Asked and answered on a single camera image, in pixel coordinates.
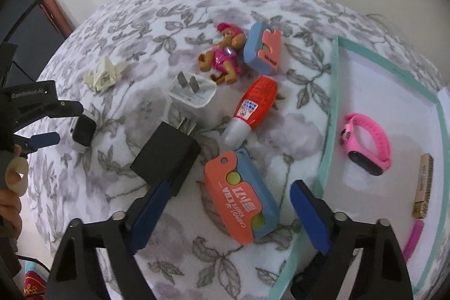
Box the cream plastic hair claw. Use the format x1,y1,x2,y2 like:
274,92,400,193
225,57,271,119
83,56,128,92

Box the black wall charger plug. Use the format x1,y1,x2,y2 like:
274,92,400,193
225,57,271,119
130,122,201,197

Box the large orange blue carrot knife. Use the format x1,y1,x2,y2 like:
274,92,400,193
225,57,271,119
204,149,280,245

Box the pink plastic stick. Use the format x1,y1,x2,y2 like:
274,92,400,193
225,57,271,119
403,219,425,263

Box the white wall charger plug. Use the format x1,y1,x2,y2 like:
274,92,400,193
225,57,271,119
168,71,219,121

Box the red correction fluid bottle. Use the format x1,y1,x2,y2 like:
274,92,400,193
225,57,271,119
221,75,278,150

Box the brown pink puppy figure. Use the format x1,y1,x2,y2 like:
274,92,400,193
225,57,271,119
197,22,246,85

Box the small blue orange carrot knife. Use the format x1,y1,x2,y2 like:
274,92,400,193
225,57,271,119
242,21,282,75

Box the person's left hand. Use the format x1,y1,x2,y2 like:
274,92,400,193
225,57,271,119
1,145,29,239

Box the pink band smartwatch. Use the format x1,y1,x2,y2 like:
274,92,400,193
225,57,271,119
339,113,391,176

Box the teal rimmed white tray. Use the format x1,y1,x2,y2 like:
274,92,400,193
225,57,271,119
268,36,450,300

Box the small brown cardboard box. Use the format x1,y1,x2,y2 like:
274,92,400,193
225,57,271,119
412,154,434,218

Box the floral plush blanket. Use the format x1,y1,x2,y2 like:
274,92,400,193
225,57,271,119
28,0,443,299

